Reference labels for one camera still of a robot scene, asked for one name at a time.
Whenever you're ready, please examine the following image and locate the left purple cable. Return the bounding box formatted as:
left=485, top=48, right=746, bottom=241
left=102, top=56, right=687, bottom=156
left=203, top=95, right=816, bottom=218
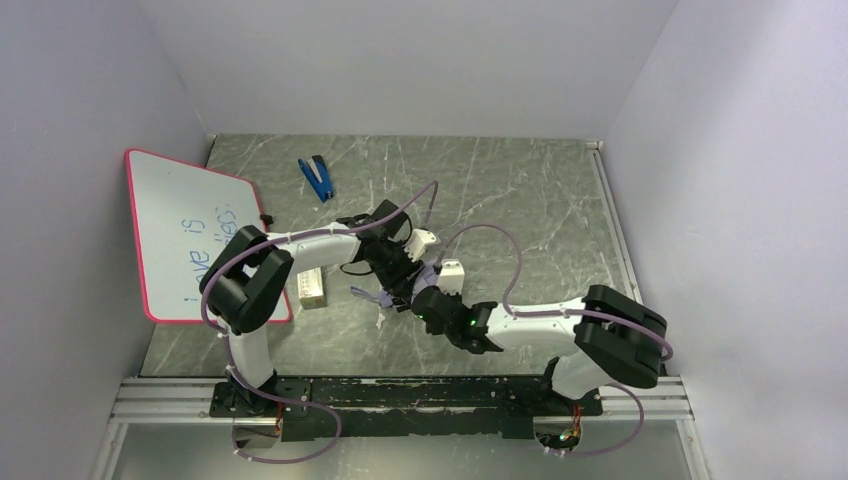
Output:
left=199, top=180, right=440, bottom=465

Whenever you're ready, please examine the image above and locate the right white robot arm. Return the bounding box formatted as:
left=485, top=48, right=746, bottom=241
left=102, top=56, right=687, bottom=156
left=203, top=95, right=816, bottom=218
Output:
left=411, top=285, right=673, bottom=400

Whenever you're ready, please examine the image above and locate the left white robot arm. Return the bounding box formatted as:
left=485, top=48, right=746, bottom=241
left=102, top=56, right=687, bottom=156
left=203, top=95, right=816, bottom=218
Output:
left=199, top=200, right=423, bottom=416

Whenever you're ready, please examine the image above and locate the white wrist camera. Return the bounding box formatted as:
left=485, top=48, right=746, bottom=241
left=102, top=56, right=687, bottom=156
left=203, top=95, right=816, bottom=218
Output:
left=404, top=228, right=440, bottom=262
left=436, top=259, right=465, bottom=296

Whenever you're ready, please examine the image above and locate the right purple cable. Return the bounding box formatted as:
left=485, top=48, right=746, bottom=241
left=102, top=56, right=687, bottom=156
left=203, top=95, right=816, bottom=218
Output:
left=433, top=223, right=674, bottom=461

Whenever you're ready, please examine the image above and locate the small beige box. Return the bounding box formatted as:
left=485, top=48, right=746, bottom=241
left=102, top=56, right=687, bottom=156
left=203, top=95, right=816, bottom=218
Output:
left=297, top=267, right=327, bottom=310

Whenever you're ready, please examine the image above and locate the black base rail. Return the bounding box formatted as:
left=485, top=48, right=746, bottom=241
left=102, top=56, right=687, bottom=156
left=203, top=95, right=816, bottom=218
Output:
left=208, top=375, right=603, bottom=442

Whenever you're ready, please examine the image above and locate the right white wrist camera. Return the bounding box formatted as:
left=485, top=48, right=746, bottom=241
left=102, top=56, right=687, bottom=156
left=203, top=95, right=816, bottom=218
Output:
left=436, top=259, right=465, bottom=296

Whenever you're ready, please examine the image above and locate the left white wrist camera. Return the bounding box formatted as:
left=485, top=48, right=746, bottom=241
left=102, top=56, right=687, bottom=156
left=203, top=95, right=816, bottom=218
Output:
left=404, top=228, right=440, bottom=262

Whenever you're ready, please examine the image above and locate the blue stapler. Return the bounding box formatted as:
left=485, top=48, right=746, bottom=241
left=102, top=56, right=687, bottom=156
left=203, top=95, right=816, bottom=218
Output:
left=298, top=155, right=335, bottom=203

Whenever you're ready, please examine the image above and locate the purple cable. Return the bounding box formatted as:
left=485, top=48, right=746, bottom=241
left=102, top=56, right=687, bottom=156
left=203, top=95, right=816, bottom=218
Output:
left=433, top=223, right=674, bottom=461
left=199, top=180, right=440, bottom=465

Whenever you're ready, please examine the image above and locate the lavender folding umbrella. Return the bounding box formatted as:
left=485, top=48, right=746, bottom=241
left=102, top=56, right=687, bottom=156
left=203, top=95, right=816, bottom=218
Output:
left=350, top=262, right=440, bottom=312

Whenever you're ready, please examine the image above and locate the pink framed whiteboard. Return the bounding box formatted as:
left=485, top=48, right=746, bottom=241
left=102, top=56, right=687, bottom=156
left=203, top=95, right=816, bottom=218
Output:
left=124, top=149, right=267, bottom=324

